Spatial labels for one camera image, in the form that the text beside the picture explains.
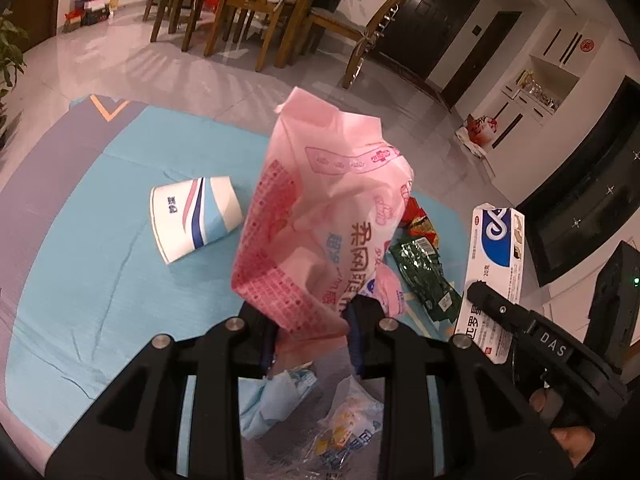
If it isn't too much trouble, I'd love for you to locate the white blue medicine box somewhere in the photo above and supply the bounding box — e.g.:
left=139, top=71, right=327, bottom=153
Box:
left=454, top=204, right=525, bottom=365

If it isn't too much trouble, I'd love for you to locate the pink tissue pack wrapper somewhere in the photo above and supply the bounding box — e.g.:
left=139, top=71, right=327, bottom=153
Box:
left=231, top=88, right=413, bottom=341

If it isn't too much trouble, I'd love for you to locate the person's right hand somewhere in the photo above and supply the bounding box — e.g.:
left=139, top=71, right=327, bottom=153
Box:
left=529, top=389, right=596, bottom=467

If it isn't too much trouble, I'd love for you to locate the clear plastic wrapper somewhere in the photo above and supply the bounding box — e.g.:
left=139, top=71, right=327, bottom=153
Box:
left=281, top=376, right=384, bottom=479

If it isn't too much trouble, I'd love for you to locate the blue face mask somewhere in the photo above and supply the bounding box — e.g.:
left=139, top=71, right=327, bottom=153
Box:
left=238, top=367, right=318, bottom=441

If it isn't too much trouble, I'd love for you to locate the small pink tissue pack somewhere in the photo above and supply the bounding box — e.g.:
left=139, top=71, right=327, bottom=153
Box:
left=360, top=263, right=406, bottom=318

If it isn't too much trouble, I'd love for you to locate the green snack wrapper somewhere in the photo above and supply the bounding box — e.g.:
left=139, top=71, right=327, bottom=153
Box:
left=390, top=236, right=462, bottom=323

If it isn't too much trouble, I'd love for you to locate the black tv cabinet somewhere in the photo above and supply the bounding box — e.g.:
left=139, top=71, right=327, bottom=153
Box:
left=518, top=77, right=639, bottom=285

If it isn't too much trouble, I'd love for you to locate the red yellow snack wrapper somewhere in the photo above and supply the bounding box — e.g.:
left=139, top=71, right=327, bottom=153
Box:
left=399, top=197, right=439, bottom=248

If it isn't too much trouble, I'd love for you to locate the white blue paper cup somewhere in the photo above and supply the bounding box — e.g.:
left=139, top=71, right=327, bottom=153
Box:
left=149, top=176, right=243, bottom=264

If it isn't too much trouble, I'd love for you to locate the red white plastic bag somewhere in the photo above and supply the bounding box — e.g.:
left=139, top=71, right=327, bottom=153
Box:
left=454, top=115, right=498, bottom=158

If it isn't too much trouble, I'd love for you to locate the white shoe cabinet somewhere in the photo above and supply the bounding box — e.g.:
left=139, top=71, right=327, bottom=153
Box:
left=482, top=13, right=610, bottom=179

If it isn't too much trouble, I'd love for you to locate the dark entrance door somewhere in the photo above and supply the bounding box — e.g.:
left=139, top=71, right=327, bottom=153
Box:
left=376, top=0, right=480, bottom=79

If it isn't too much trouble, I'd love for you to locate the green potted plant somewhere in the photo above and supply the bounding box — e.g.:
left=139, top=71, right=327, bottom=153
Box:
left=0, top=8, right=28, bottom=130

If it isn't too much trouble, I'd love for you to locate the wooden dining chair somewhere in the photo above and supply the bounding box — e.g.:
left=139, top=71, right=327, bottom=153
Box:
left=294, top=0, right=407, bottom=90

